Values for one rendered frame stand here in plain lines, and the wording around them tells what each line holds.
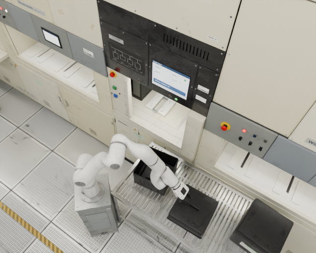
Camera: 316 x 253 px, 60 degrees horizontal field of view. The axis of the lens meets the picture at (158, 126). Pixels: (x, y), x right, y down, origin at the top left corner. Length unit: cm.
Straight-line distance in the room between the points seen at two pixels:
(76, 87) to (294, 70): 206
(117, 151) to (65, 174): 174
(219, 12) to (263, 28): 21
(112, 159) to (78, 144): 189
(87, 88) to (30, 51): 88
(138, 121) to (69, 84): 85
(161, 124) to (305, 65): 142
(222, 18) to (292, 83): 46
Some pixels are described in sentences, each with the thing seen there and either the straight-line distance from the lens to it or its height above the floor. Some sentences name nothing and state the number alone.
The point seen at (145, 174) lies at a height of 77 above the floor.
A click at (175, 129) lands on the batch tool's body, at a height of 87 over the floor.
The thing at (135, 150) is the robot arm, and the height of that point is 147.
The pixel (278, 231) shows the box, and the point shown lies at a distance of 211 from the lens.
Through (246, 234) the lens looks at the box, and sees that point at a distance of 203.
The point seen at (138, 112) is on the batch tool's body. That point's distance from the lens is 258.
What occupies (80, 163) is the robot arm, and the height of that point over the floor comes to 118.
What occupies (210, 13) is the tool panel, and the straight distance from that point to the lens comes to 146.
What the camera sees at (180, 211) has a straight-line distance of 214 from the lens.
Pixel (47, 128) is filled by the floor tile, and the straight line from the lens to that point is 374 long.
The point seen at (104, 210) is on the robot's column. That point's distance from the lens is 239.
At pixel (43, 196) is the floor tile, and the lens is 328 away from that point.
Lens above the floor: 287
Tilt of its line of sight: 54 degrees down
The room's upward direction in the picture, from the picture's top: 4 degrees clockwise
